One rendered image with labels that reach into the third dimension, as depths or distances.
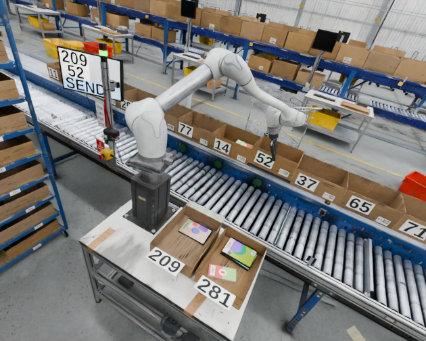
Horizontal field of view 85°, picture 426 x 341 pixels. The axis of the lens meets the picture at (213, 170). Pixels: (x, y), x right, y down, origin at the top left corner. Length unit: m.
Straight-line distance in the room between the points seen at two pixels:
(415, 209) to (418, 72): 4.28
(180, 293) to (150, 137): 0.83
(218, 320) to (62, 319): 1.26
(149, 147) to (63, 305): 1.47
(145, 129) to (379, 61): 5.58
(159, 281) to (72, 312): 0.98
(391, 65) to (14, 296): 6.63
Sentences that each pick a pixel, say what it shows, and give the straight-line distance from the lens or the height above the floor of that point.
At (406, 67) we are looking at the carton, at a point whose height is 1.58.
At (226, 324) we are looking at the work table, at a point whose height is 0.75.
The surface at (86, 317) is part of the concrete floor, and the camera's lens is 2.22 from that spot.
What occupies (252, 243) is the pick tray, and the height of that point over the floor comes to 0.82.
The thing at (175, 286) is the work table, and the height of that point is 0.75.
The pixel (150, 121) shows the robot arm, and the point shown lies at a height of 1.47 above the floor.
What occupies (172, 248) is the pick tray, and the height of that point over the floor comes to 0.76.
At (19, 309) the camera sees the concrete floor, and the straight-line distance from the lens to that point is 2.39.
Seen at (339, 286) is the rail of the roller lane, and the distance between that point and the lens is 1.76.
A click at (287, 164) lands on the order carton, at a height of 1.05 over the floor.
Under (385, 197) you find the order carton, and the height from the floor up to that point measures 0.96.
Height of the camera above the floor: 2.00
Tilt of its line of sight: 35 degrees down
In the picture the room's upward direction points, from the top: 12 degrees clockwise
